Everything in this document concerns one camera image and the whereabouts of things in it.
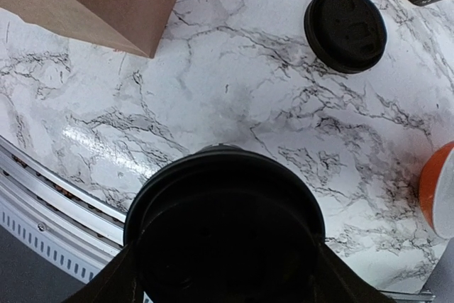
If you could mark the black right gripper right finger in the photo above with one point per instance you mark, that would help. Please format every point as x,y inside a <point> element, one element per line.
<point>335,281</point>

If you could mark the black plastic cup lid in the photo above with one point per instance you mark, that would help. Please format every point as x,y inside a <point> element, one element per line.
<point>349,36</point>
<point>225,225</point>

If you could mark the orange white bowl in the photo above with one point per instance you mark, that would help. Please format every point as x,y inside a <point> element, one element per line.
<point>436,191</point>

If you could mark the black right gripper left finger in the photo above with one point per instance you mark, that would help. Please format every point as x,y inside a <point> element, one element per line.
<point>117,282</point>

